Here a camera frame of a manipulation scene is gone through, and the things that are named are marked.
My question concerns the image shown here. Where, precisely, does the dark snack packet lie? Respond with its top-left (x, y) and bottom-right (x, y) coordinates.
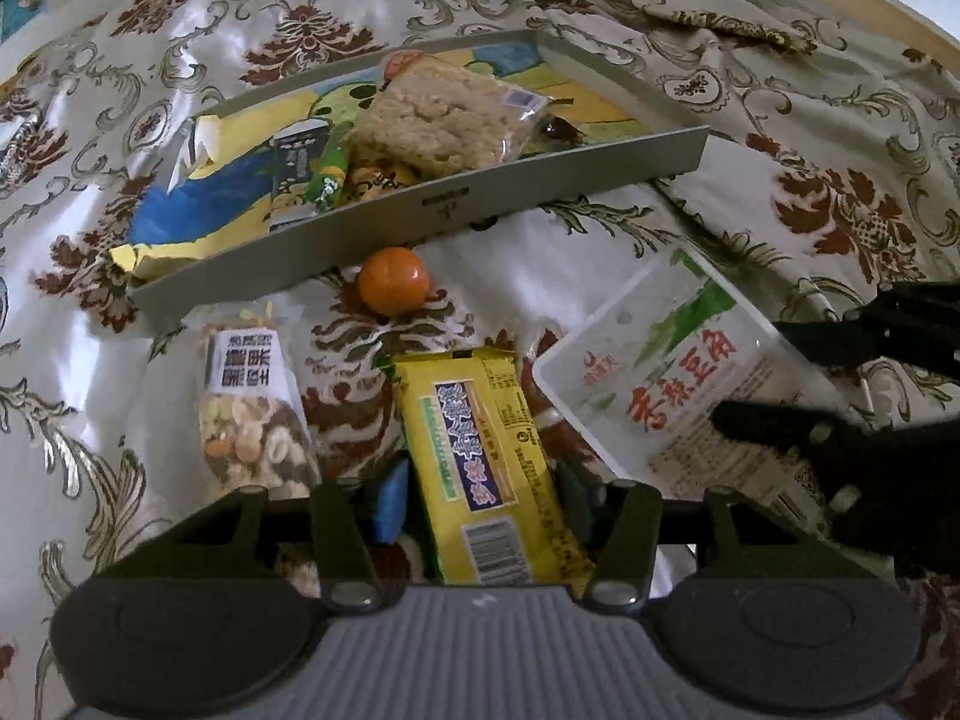
top-left (266, 126), bottom-right (329, 235)

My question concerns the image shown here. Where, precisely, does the white tofu package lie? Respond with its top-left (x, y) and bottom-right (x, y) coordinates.
top-left (531, 246), bottom-right (852, 520)

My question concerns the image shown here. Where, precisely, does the green tube snack packet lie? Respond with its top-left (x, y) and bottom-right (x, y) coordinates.
top-left (306, 126), bottom-right (353, 212)

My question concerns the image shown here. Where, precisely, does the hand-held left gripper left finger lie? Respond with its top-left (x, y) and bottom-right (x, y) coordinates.
top-left (124, 457), bottom-right (410, 612)

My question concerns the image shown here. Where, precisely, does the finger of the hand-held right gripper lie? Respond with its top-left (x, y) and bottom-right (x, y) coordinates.
top-left (772, 281), bottom-right (960, 385)
top-left (709, 401), bottom-right (897, 482)

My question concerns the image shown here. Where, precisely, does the grey tray with colourful picture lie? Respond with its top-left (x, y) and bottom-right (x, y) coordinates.
top-left (111, 30), bottom-right (712, 331)

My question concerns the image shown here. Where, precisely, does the yellow snack bar packet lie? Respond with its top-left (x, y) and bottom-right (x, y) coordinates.
top-left (391, 349), bottom-right (595, 587)

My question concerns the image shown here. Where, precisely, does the rice cracker packet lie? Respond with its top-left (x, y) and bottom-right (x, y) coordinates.
top-left (349, 64), bottom-right (557, 182)

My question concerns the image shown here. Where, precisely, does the clear mixed nuts packet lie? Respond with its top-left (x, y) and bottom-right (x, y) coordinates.
top-left (193, 306), bottom-right (325, 503)

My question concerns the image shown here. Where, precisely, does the orange tangerine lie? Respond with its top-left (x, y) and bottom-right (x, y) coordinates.
top-left (357, 247), bottom-right (431, 317)

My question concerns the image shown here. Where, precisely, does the dark brown dried fruit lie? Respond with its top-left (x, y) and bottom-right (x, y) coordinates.
top-left (541, 116), bottom-right (587, 147)

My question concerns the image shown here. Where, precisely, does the floral printed blanket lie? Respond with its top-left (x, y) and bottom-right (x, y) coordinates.
top-left (0, 0), bottom-right (960, 720)

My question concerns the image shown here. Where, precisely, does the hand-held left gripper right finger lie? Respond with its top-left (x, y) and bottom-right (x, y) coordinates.
top-left (559, 460), bottom-right (856, 612)

